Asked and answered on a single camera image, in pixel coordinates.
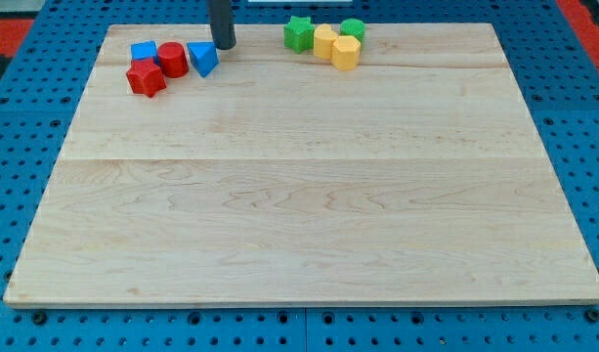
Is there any green star block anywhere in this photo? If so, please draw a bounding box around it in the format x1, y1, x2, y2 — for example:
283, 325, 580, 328
283, 16, 315, 54

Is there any red star block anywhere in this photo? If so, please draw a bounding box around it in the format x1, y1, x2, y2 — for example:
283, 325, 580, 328
126, 58, 166, 98

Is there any light wooden board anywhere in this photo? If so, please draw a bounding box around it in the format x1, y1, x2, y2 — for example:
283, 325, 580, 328
4, 23, 599, 309

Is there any yellow hexagon block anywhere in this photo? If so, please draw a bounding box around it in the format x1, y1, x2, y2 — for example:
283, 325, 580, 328
331, 35, 362, 70

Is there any yellow heart block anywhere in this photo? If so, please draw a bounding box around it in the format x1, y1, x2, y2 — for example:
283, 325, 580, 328
313, 23, 338, 60

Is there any blue triangle block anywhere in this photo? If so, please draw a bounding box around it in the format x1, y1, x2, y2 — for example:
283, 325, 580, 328
187, 42, 219, 77

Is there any green cylinder block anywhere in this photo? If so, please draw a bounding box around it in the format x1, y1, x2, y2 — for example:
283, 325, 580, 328
340, 18, 365, 43

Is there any red cylinder block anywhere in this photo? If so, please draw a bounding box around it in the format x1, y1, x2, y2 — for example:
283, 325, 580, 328
157, 42, 189, 78

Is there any blue cube block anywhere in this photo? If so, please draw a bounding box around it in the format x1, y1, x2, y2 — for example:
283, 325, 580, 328
130, 41, 158, 63

